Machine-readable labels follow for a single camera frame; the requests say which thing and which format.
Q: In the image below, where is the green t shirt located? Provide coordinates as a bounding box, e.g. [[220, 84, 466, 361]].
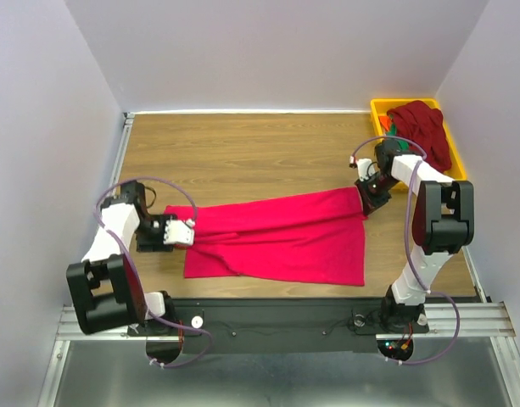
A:
[[386, 123, 411, 150]]

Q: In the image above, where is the pink t shirt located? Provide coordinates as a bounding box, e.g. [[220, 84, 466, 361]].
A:
[[183, 187, 366, 287]]

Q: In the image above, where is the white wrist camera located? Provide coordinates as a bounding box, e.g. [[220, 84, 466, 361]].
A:
[[349, 156, 376, 185], [163, 219, 195, 247]]

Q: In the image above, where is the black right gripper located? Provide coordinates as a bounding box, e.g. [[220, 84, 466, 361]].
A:
[[355, 173, 400, 215]]

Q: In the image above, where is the aluminium right side rail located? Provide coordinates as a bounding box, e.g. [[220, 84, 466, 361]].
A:
[[463, 248, 492, 303]]

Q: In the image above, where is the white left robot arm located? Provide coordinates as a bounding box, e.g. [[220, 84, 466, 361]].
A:
[[66, 181, 177, 335]]

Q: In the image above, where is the orange t shirt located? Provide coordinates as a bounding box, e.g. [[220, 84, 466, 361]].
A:
[[378, 115, 391, 131]]

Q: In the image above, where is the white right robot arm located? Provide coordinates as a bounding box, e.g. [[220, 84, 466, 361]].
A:
[[349, 136, 474, 331]]

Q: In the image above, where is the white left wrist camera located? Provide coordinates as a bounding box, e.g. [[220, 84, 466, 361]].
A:
[[163, 219, 195, 247]]

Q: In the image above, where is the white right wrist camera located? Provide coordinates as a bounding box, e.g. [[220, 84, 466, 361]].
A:
[[349, 156, 376, 185]]

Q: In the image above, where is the dark red t shirt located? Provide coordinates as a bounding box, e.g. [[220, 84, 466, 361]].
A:
[[387, 100, 452, 172]]

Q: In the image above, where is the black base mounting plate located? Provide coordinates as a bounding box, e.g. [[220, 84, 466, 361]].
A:
[[127, 298, 429, 354]]

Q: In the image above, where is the yellow plastic bin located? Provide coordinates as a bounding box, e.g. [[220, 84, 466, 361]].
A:
[[370, 98, 467, 180]]

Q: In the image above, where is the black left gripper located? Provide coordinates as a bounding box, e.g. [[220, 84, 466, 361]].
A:
[[134, 212, 177, 252]]

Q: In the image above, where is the aluminium front rail frame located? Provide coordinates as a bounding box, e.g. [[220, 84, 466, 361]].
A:
[[39, 298, 520, 406]]

